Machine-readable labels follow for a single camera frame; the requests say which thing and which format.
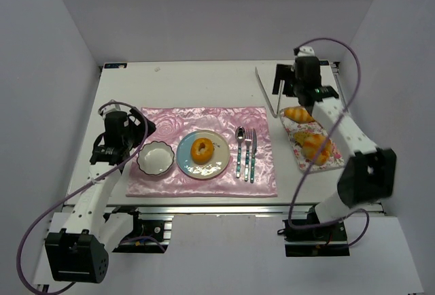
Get knife with patterned handle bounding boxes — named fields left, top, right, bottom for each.
left=249, top=128, right=258, bottom=184

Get spoon with patterned handle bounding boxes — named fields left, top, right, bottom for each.
left=235, top=126, right=245, bottom=179

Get orange glazed donut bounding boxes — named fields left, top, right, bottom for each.
left=190, top=138, right=214, bottom=164

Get white scalloped bowl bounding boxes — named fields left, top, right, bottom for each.
left=137, top=141, right=175, bottom=176

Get aluminium frame rail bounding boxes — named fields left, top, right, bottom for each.
left=64, top=203, right=385, bottom=220

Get fork with patterned handle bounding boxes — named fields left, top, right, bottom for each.
left=244, top=128, right=254, bottom=181

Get pink satin placemat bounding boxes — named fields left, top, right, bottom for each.
left=126, top=107, right=277, bottom=198

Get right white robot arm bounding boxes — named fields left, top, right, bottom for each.
left=273, top=56, right=397, bottom=229

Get striped croissant bread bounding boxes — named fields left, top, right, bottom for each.
left=302, top=134, right=332, bottom=166

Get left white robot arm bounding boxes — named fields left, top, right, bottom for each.
left=45, top=103, right=156, bottom=283

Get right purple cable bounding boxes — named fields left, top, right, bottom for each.
left=288, top=37, right=370, bottom=249

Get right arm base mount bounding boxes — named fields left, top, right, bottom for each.
left=277, top=219, right=350, bottom=258

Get purple cable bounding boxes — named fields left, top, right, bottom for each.
left=288, top=37, right=370, bottom=249
left=16, top=102, right=149, bottom=292

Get small garlic bread piece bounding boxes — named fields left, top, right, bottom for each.
left=293, top=131, right=311, bottom=145

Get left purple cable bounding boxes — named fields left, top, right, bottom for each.
left=16, top=102, right=149, bottom=292

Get blue and beige plate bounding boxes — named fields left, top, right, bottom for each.
left=176, top=130, right=230, bottom=179

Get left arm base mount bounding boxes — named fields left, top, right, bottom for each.
left=103, top=207, right=173, bottom=254

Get metal tongs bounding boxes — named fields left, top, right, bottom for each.
left=254, top=67, right=284, bottom=118

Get oval striped bread roll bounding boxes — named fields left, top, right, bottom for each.
left=284, top=107, right=315, bottom=124

